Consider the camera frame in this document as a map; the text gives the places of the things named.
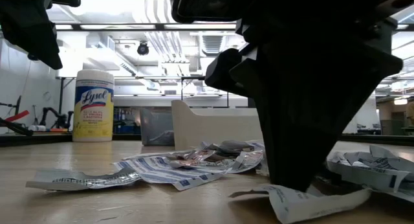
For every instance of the yellow Lysol wipes canister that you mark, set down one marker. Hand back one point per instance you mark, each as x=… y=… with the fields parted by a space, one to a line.
x=93 y=120

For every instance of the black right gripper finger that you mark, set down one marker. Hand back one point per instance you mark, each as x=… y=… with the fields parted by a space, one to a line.
x=300 y=120
x=250 y=75

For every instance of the blue storage shelf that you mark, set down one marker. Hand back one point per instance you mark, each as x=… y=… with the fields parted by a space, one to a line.
x=126 y=123

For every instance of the blue striped white packet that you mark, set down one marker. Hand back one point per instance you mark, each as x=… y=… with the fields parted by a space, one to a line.
x=168 y=172

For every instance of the smoky translucent plastic bin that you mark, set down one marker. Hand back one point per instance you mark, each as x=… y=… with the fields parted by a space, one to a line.
x=155 y=120

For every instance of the black ceiling spotlight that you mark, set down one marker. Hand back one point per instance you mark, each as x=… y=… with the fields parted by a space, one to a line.
x=142 y=48

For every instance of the silver foil packet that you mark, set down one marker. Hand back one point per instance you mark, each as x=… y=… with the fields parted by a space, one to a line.
x=81 y=180

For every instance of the white plastic bin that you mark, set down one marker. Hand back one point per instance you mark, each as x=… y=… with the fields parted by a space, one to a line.
x=210 y=127

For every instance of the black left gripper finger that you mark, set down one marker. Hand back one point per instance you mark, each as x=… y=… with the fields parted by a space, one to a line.
x=35 y=39

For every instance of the red printed white packet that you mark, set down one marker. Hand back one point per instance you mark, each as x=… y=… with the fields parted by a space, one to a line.
x=249 y=159
x=191 y=157

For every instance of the small white printed packet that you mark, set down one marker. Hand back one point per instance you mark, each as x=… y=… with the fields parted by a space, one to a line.
x=233 y=144
x=385 y=152
x=372 y=175
x=307 y=204

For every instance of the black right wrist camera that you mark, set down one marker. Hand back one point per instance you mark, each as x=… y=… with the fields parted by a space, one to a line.
x=207 y=5

